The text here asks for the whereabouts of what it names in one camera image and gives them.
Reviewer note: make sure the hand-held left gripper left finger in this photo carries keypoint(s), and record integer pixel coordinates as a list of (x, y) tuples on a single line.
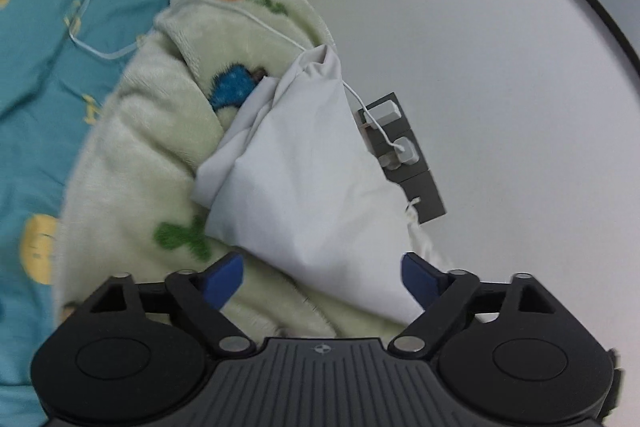
[(225, 279)]

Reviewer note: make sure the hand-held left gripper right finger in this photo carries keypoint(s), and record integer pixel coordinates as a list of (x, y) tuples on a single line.
[(417, 279)]

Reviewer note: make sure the white garment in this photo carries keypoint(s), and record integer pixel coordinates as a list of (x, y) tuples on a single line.
[(310, 182)]

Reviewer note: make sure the white charger plug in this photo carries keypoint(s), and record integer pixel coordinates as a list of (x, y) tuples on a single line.
[(402, 152), (385, 113)]

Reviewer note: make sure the pale green fleece blanket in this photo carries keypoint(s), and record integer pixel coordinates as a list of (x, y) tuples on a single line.
[(150, 132)]

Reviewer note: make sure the bed with teal patterned sheet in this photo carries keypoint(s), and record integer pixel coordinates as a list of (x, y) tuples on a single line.
[(40, 82)]

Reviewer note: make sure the grey wall socket panel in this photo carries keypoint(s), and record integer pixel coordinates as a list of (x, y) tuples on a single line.
[(425, 202)]

